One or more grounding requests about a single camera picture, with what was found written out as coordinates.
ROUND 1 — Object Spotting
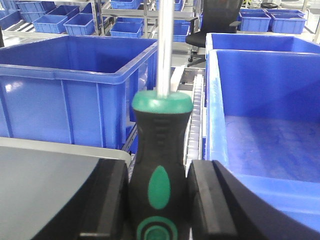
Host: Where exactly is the black office chair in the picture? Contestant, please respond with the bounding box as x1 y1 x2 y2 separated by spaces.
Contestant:
185 0 244 63

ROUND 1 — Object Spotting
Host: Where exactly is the blue bin on right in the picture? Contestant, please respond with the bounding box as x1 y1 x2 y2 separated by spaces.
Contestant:
205 50 320 231

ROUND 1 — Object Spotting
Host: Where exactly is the screwdriver black green handle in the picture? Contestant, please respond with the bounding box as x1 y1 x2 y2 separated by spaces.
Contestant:
128 0 193 240

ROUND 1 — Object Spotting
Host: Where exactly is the blue bin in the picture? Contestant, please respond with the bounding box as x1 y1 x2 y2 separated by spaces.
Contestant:
0 35 158 149
205 50 320 231

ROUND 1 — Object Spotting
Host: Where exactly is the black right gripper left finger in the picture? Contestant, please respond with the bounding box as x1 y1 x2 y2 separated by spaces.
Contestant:
33 158 128 240

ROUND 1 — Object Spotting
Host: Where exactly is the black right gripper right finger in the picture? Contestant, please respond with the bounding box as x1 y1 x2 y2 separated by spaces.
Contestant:
187 160 320 240

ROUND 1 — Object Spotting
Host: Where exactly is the blue bin on left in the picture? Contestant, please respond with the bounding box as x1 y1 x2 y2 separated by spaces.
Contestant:
0 35 158 149

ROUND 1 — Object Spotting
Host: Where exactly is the white roller conveyor rail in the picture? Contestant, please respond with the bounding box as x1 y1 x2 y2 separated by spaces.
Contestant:
184 74 204 165

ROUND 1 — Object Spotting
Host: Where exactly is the grey tray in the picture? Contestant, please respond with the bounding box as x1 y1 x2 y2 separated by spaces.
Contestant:
0 137 131 240

